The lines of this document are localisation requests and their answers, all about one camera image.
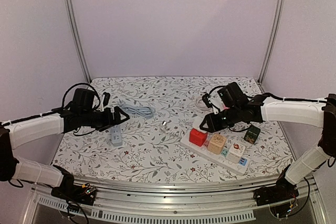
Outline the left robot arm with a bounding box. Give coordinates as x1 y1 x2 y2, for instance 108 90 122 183
1 106 130 205

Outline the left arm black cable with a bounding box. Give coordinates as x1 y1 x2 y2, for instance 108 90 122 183
0 82 102 127

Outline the right aluminium frame post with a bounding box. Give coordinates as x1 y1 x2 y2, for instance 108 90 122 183
257 0 285 86

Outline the red cube socket adapter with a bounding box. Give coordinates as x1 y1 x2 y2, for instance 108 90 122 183
189 129 208 147

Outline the white cube adapter red flower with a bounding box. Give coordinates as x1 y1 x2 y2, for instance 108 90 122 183
226 142 246 164

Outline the floral patterned table mat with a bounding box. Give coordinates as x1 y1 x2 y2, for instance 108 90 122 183
54 76 294 184

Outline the beige cube socket adapter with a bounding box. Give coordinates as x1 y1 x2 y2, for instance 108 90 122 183
207 134 227 155

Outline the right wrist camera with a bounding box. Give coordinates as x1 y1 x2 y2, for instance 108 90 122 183
202 82 250 114

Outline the light blue power cable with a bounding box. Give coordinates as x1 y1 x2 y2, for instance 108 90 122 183
117 99 156 119

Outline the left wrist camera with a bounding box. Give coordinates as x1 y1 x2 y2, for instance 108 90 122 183
70 88 110 113

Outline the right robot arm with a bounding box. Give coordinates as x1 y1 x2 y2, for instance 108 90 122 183
199 93 335 206

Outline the dark green cube socket adapter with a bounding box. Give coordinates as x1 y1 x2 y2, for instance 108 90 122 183
244 125 260 144

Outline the white cable of long strip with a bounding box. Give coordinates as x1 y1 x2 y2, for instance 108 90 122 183
160 120 186 138

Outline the white plug adapter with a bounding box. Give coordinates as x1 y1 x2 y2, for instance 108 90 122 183
192 116 204 132

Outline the left aluminium frame post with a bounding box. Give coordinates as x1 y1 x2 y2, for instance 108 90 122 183
64 0 92 83

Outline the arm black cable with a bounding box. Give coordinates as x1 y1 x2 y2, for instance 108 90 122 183
0 82 102 127
265 92 329 104

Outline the aluminium front rail base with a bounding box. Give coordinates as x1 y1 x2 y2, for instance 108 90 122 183
21 176 329 223

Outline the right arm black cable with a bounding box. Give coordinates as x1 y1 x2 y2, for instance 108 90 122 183
265 92 329 104

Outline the pink coiled power cable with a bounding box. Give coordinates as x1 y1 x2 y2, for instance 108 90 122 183
195 95 211 111

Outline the long white power strip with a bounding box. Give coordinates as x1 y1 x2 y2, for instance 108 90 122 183
180 133 249 176

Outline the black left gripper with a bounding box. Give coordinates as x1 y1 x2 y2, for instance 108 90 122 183
81 106 130 132

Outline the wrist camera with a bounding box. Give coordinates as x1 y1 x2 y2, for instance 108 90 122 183
70 88 110 113
202 82 250 114

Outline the aluminium frame post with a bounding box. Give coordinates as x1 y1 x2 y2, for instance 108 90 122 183
64 0 92 83
257 0 285 86

